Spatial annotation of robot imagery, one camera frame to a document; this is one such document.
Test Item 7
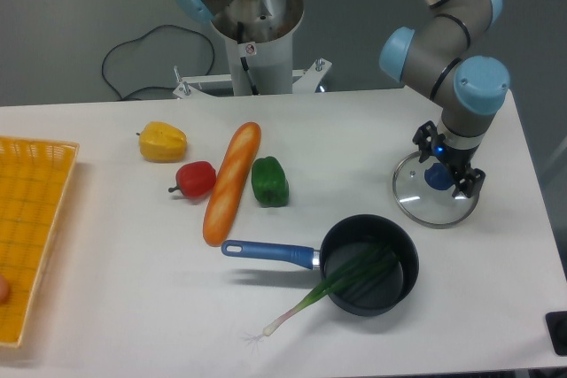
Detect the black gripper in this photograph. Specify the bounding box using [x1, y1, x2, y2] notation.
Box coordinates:
[412, 121, 485, 198]

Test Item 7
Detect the glass pot lid blue knob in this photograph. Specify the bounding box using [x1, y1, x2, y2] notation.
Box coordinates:
[391, 150, 481, 230]

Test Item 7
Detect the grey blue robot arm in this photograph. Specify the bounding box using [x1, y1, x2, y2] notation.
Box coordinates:
[175, 0, 509, 198]

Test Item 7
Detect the green spring onion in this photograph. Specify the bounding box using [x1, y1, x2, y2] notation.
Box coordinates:
[243, 243, 400, 344]

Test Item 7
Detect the dark blue saucepan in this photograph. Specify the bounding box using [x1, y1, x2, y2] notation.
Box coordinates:
[221, 214, 419, 325]

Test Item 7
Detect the green bell pepper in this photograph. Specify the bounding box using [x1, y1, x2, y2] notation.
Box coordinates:
[251, 156, 290, 207]

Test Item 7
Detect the black device at table edge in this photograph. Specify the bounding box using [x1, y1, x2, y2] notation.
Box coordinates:
[545, 311, 567, 357]

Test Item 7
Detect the baguette bread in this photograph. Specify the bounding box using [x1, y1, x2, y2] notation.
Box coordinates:
[202, 122, 261, 247]

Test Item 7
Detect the red bell pepper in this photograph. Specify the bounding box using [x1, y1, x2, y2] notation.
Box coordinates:
[168, 161, 216, 198]

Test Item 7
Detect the yellow bell pepper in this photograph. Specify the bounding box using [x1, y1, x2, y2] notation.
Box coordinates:
[136, 121, 188, 163]

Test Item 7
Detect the yellow woven basket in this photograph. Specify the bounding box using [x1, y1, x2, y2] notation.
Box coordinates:
[1, 136, 80, 348]

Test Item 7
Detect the white pedestal base frame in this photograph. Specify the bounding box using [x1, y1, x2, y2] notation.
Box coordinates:
[171, 58, 334, 99]

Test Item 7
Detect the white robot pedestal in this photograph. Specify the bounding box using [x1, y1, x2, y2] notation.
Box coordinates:
[212, 0, 304, 96]

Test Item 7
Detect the black cable on floor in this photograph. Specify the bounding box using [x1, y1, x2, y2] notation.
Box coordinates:
[101, 24, 216, 102]

